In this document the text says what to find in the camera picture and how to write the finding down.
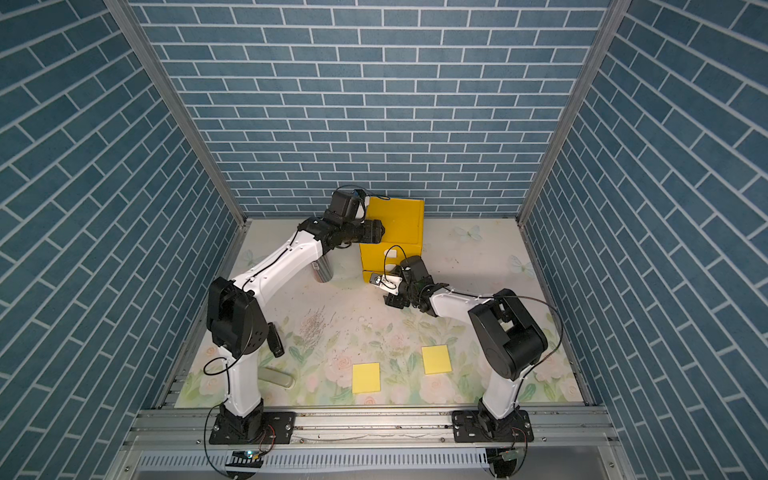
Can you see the yellow sticky pad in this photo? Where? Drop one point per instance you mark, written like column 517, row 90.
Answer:
column 436, row 360
column 366, row 378

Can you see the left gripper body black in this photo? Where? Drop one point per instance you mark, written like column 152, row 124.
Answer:
column 360, row 233

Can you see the grey green case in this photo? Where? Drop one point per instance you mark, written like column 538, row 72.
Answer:
column 276, row 377

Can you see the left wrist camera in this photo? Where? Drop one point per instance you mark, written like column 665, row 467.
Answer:
column 346, row 207

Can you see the pen tube blue lid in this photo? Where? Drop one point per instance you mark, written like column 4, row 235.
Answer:
column 322, row 270

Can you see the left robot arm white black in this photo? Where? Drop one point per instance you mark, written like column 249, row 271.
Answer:
column 235, row 311

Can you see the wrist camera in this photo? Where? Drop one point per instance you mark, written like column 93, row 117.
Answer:
column 386, row 282
column 346, row 207

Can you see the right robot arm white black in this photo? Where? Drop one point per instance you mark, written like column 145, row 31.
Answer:
column 510, row 339

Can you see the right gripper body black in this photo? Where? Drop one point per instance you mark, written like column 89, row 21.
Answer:
column 406, row 296

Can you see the yellow drawer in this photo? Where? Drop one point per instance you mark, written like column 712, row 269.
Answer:
column 378, row 258

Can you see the white cable duct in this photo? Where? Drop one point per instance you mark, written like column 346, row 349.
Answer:
column 316, row 460

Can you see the yellow drawer cabinet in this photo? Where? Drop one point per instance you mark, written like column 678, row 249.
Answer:
column 403, row 221

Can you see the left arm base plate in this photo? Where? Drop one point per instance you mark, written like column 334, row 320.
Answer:
column 252, row 427

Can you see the aluminium mounting rail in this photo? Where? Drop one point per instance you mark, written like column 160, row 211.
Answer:
column 378, row 427

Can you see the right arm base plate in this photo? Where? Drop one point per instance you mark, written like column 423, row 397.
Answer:
column 492, row 426

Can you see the black stapler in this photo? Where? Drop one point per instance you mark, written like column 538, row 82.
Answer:
column 274, row 341

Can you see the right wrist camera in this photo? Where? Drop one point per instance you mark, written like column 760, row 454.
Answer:
column 386, row 282

